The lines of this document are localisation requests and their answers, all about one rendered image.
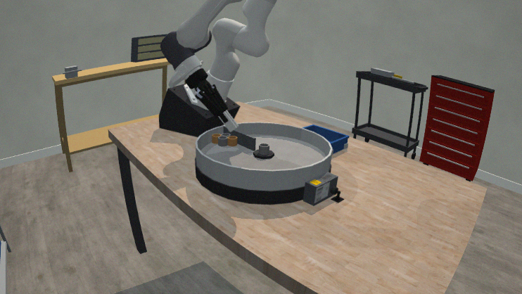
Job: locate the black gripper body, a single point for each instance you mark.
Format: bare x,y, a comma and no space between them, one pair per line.
198,80

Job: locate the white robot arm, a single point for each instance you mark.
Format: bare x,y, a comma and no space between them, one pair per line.
193,35

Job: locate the blue crate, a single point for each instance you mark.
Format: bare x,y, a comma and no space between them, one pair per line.
338,141

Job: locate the bronze bushing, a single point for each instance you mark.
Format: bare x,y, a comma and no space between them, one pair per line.
232,140
215,138

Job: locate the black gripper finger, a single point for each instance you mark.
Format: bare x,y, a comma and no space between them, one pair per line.
213,106
219,99

